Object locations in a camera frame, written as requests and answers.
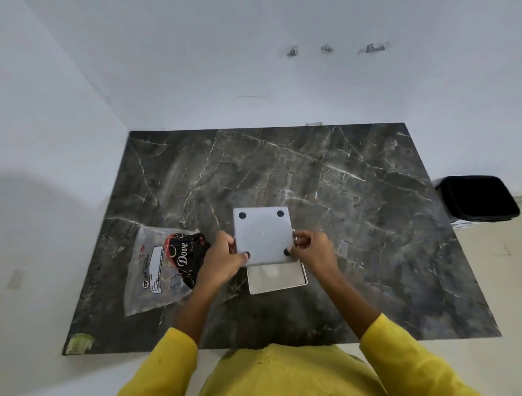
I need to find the person's right hand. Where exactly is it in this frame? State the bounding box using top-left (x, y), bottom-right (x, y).
top-left (286, 230), bottom-right (339, 279)

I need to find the yellow shirt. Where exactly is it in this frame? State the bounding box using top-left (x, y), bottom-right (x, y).
top-left (199, 343), bottom-right (388, 396)

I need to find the person's left hand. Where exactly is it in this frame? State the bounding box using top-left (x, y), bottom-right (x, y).
top-left (195, 230), bottom-right (250, 289)

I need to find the yellow-green tape scrap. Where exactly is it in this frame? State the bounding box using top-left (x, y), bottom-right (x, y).
top-left (65, 333), bottom-right (97, 355)

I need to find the black waste bin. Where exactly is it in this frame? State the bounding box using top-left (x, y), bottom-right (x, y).
top-left (434, 175), bottom-right (522, 223)

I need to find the person's right forearm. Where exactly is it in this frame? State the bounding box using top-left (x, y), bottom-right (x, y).
top-left (315, 267), bottom-right (484, 396)

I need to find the black chocolate packet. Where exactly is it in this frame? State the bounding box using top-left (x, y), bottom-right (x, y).
top-left (163, 232), bottom-right (212, 290)

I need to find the white square box tray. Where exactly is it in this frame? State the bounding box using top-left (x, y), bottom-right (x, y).
top-left (246, 260), bottom-right (308, 295)

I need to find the person's left forearm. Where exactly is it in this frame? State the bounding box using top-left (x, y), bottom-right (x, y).
top-left (117, 281), bottom-right (219, 396)

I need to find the white square scale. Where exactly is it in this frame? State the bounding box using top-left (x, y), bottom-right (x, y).
top-left (233, 206), bottom-right (295, 268)

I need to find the clear plastic bag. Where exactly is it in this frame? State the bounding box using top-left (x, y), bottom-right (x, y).
top-left (123, 226), bottom-right (213, 317)

